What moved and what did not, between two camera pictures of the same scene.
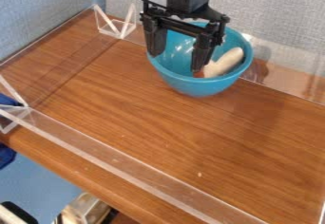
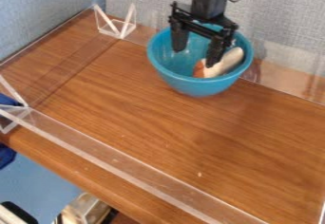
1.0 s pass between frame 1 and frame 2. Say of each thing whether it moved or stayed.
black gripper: moved
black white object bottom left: stayed
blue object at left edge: stayed
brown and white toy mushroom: stayed
